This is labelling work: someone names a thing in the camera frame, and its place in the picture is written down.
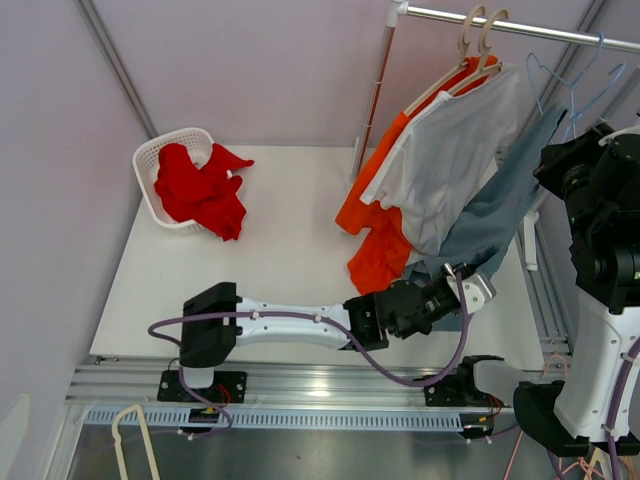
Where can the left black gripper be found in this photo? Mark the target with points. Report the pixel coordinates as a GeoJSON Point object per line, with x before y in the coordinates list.
{"type": "Point", "coordinates": [445, 273]}

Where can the orange t shirt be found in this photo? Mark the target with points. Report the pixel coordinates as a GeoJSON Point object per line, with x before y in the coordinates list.
{"type": "Point", "coordinates": [373, 269]}

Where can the grey blue t shirt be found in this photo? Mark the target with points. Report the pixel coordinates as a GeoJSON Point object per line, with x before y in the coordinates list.
{"type": "Point", "coordinates": [482, 233]}

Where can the white t shirt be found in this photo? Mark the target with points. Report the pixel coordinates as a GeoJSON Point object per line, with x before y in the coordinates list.
{"type": "Point", "coordinates": [433, 168]}

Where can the red t shirt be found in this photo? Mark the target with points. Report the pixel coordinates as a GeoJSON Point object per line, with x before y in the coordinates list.
{"type": "Point", "coordinates": [207, 195]}

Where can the beige wooden hanger front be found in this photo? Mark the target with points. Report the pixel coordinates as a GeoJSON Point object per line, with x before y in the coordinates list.
{"type": "Point", "coordinates": [450, 75]}

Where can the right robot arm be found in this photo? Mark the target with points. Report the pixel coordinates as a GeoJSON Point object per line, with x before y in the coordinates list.
{"type": "Point", "coordinates": [596, 175]}

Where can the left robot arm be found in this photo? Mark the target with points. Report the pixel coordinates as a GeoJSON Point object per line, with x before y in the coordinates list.
{"type": "Point", "coordinates": [401, 310]}

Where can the pile of hangers on floor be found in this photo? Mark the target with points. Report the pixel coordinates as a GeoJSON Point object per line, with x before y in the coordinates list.
{"type": "Point", "coordinates": [596, 465]}

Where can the white perforated plastic basket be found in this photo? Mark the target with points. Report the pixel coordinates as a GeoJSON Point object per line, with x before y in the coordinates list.
{"type": "Point", "coordinates": [145, 162]}

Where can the white object at corner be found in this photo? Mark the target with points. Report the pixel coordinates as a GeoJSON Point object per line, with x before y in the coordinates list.
{"type": "Point", "coordinates": [14, 425]}

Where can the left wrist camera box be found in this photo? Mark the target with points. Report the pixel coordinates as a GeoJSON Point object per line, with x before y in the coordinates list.
{"type": "Point", "coordinates": [474, 292]}

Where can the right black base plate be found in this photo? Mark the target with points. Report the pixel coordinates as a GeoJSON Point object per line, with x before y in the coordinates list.
{"type": "Point", "coordinates": [454, 390]}

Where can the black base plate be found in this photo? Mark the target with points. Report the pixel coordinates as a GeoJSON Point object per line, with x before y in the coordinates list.
{"type": "Point", "coordinates": [229, 387]}
{"type": "Point", "coordinates": [454, 390]}

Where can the white slotted cable duct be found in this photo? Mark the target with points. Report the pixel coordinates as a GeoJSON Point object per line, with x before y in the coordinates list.
{"type": "Point", "coordinates": [254, 418]}

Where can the white clothes rack post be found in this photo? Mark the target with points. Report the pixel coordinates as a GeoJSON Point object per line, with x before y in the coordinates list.
{"type": "Point", "coordinates": [396, 10]}

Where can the aluminium mounting rail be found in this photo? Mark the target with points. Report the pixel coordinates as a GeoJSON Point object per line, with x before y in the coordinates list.
{"type": "Point", "coordinates": [269, 385]}

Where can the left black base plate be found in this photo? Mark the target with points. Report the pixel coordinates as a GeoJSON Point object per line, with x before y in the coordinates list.
{"type": "Point", "coordinates": [229, 387]}

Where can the metal clothes rack rail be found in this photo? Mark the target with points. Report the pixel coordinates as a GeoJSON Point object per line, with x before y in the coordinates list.
{"type": "Point", "coordinates": [570, 37]}

